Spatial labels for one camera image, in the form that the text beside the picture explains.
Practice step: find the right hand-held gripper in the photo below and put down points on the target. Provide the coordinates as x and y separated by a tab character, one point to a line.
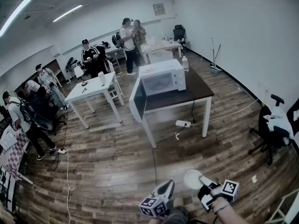
230	190

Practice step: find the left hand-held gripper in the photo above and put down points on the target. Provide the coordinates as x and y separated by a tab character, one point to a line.
153	207

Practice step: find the white bowl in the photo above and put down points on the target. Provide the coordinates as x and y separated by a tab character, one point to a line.
192	179

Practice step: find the white microwave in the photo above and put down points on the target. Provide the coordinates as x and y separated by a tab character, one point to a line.
174	66

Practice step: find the person's right forearm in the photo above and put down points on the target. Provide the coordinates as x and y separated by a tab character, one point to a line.
231	216

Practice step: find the beige shoe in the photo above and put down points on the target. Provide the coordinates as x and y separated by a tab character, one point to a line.
178	202

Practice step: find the white paper scrap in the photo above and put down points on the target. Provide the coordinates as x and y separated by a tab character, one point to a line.
254	178

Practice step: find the white power strip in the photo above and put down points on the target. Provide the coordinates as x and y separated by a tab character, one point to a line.
182	123
62	150

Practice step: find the white metal rack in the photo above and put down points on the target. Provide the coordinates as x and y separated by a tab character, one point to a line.
294	206

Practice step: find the white cloth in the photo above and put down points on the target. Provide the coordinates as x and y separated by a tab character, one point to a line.
280	120

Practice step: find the dark brown table white legs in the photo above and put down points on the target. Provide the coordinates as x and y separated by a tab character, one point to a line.
198	87

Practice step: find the flat mop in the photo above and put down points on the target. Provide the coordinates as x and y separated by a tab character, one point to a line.
215	70

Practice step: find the white square table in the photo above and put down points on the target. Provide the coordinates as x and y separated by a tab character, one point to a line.
93	90

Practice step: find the large white plate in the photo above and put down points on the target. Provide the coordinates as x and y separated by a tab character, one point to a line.
153	67

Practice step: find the clear plastic bottle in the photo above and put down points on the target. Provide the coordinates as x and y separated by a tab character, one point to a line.
185	65

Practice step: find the small metal tool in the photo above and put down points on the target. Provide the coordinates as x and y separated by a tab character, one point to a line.
84	90

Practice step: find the white jug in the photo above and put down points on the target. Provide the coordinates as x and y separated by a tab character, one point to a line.
102	78

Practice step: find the brass bell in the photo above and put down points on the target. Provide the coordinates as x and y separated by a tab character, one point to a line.
84	83

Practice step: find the grey metal lamp shade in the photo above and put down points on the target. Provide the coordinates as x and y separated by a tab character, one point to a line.
44	125

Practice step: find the white wooden chair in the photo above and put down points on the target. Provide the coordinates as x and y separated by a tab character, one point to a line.
111	66

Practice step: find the translucent plastic bin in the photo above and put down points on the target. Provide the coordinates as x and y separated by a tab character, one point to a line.
161	56

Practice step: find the light wooden-top table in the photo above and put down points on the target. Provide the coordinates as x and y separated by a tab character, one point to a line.
163	46

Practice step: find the checkered cloth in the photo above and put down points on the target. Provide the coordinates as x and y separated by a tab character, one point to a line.
14	157

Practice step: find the black white patterned board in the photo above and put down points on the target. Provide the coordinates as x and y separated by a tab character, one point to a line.
7	185

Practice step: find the black high-back office chair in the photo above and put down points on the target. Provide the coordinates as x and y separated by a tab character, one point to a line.
179	32

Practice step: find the white paper sheet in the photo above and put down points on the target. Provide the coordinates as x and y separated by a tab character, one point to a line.
8	137

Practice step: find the ceiling tube light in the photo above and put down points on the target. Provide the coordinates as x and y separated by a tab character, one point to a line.
16	13
67	13

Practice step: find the wall poster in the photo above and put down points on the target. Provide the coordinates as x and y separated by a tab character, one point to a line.
159	9

